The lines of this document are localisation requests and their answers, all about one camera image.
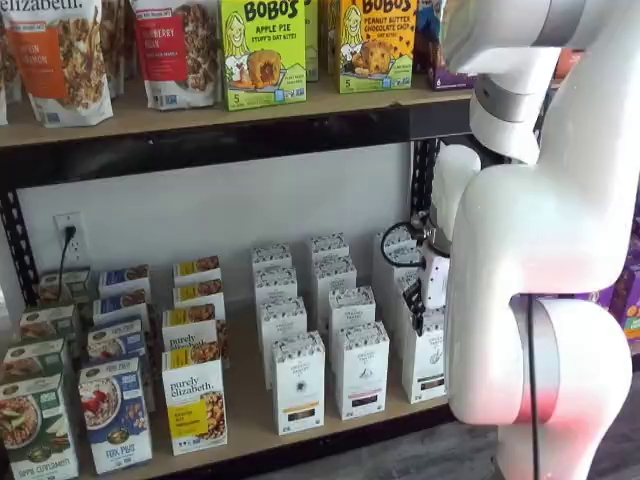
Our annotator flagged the green Bobo's apple pie box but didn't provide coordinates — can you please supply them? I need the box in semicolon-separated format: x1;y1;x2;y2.
302;0;321;84
219;0;308;113

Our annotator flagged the white yellow purely elizabeth box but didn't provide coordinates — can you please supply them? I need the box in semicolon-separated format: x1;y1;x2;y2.
161;342;229;457
162;303;230;369
173;255;223;289
173;278;227;321

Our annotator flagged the white box pink strip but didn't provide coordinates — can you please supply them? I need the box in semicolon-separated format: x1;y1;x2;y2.
307;232;350;265
328;286;378;335
312;256;358;326
333;321;391;421

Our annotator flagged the blue oatmeal box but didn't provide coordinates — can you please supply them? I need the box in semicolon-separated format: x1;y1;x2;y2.
87;315;148;365
98;264;152;300
92;289;150;327
78;357;154;475

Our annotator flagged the blue purple Zbar box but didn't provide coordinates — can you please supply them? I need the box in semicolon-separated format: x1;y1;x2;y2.
414;0;476;93

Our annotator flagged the orange Bobo's peanut butter box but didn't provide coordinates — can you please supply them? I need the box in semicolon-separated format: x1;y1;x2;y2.
339;0;418;95

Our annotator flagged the particle board shelf panel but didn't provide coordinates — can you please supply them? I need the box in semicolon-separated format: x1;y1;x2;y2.
74;299;454;480
0;74;476;149

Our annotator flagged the purple Annie's snack box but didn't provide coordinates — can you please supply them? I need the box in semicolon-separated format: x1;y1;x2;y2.
607;264;640;314
621;299;640;347

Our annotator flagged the white box orange strip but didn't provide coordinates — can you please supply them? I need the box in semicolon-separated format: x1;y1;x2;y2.
250;243;294;275
257;297;309;391
271;330;327;436
253;266;299;307

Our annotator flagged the green oatmeal box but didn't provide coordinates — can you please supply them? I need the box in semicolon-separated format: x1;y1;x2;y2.
0;337;70;386
19;302;80;345
37;267;93;307
0;372;81;480

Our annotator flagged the red label granola bag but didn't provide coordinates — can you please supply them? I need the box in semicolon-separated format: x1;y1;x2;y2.
130;0;222;112

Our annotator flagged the black plug with cord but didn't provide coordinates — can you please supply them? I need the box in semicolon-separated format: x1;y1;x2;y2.
56;224;79;301

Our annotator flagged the orange label granola bag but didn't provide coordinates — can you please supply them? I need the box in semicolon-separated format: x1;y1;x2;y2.
0;0;115;127

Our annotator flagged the black metal shelf frame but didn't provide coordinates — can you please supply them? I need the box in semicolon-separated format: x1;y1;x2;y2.
0;92;484;480

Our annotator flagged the white wall outlet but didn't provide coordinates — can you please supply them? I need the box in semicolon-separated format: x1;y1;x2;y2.
53;212;87;265

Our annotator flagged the orange snack box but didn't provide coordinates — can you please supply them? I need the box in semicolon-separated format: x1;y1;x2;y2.
553;47;584;81

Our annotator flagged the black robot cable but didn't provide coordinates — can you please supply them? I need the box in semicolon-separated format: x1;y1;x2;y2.
380;219;544;441

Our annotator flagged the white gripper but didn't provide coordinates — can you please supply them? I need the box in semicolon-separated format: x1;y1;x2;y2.
402;252;452;337

